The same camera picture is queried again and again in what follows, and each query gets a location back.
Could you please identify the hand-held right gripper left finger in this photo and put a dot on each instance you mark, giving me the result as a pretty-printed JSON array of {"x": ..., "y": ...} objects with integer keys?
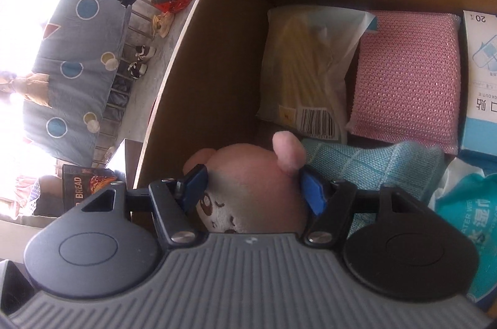
[{"x": 196, "y": 183}]

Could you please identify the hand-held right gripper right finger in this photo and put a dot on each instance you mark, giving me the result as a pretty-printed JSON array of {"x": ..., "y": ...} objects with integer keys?
[{"x": 312, "y": 191}]

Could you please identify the pink plush toy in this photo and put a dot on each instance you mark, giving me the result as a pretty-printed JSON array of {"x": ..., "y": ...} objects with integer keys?
[{"x": 252, "y": 177}]

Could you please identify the teal checked cloth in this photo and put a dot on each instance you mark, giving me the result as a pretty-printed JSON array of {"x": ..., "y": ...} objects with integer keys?
[{"x": 369, "y": 166}]

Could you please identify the clear packet of yellow cloths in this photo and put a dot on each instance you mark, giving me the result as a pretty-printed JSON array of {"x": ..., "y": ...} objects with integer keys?
[{"x": 303, "y": 73}]

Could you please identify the brown cardboard box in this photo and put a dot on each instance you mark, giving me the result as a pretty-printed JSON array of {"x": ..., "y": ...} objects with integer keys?
[{"x": 233, "y": 61}]

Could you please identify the pink sponge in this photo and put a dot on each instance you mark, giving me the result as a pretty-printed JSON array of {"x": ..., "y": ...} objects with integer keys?
[{"x": 403, "y": 80}]

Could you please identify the blue and white box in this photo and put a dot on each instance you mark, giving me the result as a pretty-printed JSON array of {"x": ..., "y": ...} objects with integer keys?
[{"x": 481, "y": 88}]

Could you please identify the dark bread box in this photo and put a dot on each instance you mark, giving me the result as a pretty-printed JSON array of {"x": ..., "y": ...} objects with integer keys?
[{"x": 79, "y": 189}]

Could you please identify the black and white sneaker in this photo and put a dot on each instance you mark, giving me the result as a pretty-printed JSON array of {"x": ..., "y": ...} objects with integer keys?
[
  {"x": 144, "y": 52},
  {"x": 136, "y": 70}
]

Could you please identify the beige cloth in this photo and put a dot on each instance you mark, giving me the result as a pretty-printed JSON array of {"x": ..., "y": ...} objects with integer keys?
[{"x": 161, "y": 25}]

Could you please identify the teal wet wipes pack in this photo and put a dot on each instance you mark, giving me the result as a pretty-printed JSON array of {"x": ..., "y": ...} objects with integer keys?
[{"x": 473, "y": 224}]

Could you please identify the small red bag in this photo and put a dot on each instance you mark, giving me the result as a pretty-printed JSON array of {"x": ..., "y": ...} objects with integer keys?
[{"x": 176, "y": 2}]

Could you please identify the blue quilt with circles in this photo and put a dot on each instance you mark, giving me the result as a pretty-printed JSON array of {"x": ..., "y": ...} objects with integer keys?
[{"x": 77, "y": 42}]

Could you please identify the tan garment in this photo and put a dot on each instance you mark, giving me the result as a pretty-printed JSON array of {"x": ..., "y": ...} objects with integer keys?
[{"x": 31, "y": 90}]

